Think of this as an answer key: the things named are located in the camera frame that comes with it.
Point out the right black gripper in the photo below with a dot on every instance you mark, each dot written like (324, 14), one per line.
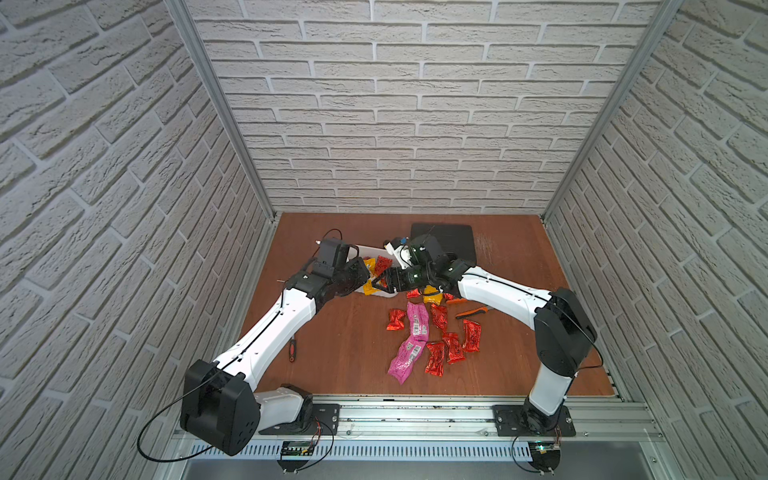
(390, 279)

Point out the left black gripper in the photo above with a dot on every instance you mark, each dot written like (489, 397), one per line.
(354, 276)

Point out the yellow tea bag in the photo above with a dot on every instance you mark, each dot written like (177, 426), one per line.
(368, 289)

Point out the pink tea bag packet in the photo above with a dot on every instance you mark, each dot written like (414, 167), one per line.
(418, 316)

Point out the yellow tea bag packet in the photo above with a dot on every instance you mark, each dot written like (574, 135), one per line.
(432, 295)

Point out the red tea bag box front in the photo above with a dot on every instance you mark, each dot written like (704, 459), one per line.
(436, 358)

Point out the red tea bag box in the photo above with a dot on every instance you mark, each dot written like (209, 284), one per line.
(455, 352)
(436, 358)

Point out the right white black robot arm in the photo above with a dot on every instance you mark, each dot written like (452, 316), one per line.
(564, 335)

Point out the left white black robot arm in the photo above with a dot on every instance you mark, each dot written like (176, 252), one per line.
(221, 405)

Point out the red tea bag in box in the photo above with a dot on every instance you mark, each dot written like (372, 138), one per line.
(381, 265)

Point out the black plastic tool case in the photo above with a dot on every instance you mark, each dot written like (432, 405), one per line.
(453, 238)

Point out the left controller board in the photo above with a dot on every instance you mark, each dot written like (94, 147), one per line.
(295, 455)

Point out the controller board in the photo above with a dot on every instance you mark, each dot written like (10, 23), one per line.
(295, 455)
(545, 457)

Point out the right controller board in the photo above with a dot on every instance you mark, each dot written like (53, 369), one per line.
(545, 457)

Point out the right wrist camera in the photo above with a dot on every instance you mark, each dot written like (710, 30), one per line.
(400, 250)

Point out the orange handled pliers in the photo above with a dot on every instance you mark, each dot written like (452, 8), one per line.
(470, 310)

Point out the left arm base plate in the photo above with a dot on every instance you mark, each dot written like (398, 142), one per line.
(323, 418)

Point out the aluminium front rail frame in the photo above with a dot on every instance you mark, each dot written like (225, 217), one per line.
(461, 429)

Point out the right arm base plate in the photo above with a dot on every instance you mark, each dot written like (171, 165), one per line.
(525, 420)

